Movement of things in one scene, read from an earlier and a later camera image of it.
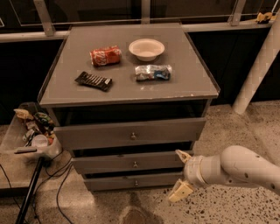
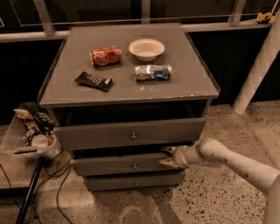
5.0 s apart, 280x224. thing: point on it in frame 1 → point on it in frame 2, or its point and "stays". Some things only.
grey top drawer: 81,136 stays
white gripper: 192,171 → 181,157
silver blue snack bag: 150,73 stays
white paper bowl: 146,49 stays
